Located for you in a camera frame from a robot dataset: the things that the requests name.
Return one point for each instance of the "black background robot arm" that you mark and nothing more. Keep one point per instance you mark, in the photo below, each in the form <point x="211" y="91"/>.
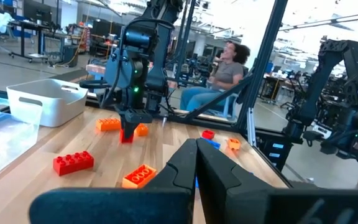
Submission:
<point x="353" y="62"/>

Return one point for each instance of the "small red toy brick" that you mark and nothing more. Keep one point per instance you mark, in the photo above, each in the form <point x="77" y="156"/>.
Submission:
<point x="208" y="134"/>
<point x="126" y="140"/>

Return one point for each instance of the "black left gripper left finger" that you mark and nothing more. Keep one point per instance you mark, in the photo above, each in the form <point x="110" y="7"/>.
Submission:
<point x="120" y="205"/>

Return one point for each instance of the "light blue chair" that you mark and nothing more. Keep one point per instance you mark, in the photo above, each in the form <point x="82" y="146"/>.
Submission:
<point x="230" y="105"/>

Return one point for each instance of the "black controller box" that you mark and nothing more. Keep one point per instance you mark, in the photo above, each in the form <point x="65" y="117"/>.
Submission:
<point x="275" y="155"/>

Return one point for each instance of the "person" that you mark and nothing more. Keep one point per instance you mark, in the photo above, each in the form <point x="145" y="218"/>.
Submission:
<point x="225" y="74"/>

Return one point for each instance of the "white plastic bin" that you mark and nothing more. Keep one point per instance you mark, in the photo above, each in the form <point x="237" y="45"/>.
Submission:
<point x="48" y="105"/>

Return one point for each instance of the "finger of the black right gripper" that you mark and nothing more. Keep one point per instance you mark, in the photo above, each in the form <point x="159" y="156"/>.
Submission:
<point x="124" y="123"/>
<point x="136" y="127"/>

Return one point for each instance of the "large red toy brick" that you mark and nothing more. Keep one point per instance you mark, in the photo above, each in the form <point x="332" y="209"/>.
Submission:
<point x="73" y="165"/>

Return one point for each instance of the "blue toy brick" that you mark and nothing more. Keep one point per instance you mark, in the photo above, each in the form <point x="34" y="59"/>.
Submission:
<point x="213" y="144"/>
<point x="196" y="183"/>

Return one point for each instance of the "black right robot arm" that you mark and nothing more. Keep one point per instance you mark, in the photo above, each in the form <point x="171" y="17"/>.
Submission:
<point x="160" y="62"/>

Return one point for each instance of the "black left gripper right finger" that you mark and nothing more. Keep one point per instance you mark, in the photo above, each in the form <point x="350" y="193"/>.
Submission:
<point x="259" y="205"/>

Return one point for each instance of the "small orange toy brick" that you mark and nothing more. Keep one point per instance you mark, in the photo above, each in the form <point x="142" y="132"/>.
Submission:
<point x="143" y="130"/>
<point x="234" y="144"/>

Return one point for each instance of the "clear plastic bin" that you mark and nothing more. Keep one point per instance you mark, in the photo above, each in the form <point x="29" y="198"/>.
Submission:
<point x="8" y="140"/>

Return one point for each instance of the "black aluminium rig frame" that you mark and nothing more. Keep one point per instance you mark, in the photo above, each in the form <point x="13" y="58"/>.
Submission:
<point x="266" y="46"/>

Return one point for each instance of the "black background desk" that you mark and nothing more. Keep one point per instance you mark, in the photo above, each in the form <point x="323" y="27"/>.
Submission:
<point x="30" y="26"/>

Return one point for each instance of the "large orange toy brick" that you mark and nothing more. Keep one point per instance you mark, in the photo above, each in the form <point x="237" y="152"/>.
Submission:
<point x="107" y="125"/>
<point x="138" y="177"/>

